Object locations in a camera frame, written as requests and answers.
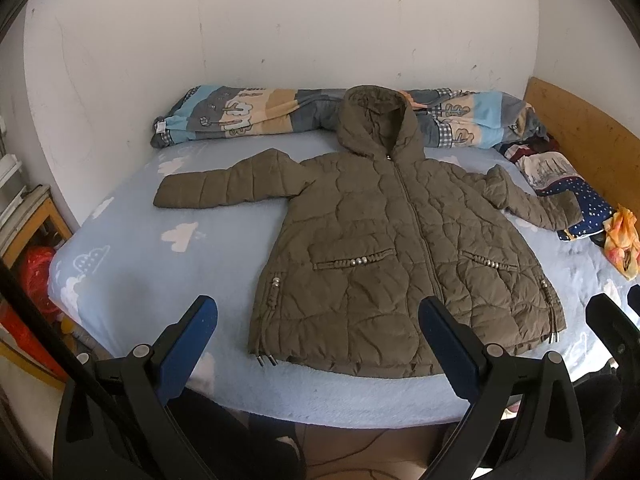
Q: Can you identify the olive quilted hooded jacket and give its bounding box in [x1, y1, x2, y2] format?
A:
[154, 86, 582, 378]

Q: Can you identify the orange plastic bag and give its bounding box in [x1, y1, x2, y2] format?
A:
[603, 206, 640, 281]

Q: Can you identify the light blue cloud bedsheet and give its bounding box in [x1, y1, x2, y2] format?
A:
[51, 130, 632, 429]

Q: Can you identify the red plastic bag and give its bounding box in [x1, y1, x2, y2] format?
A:
[18, 246, 61, 323]

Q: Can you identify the wooden headboard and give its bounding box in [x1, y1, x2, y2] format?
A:
[525, 77, 640, 214]

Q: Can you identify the grey white folded cloth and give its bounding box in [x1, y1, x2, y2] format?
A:
[515, 152, 578, 192]

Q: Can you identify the wooden side table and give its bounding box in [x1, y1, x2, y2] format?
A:
[1, 185, 73, 269]

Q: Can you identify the red striped garment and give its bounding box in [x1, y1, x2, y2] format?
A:
[496, 134, 553, 164]

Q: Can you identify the patchwork rolled quilt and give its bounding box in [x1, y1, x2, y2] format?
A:
[150, 86, 547, 150]

